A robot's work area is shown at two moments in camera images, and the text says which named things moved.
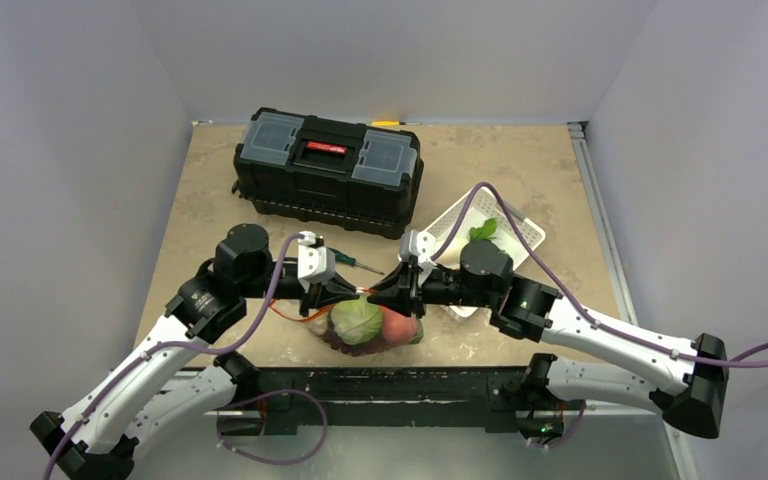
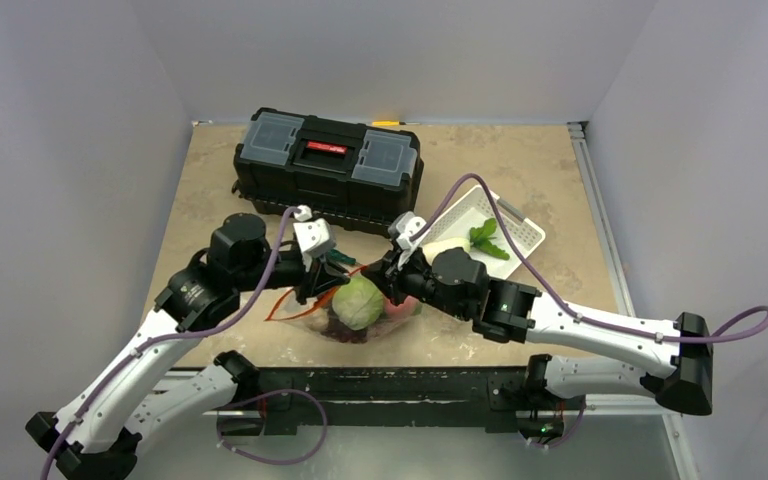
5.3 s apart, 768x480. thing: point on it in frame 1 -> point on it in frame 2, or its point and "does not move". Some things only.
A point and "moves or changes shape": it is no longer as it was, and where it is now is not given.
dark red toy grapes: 375,344 -> 339,330
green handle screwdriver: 340,257 does not move
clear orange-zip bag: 360,326 moves or changes shape
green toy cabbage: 356,321 moves or changes shape
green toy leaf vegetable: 484,232 does not move
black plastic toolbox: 348,176 does not move
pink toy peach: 397,330 moves or changes shape
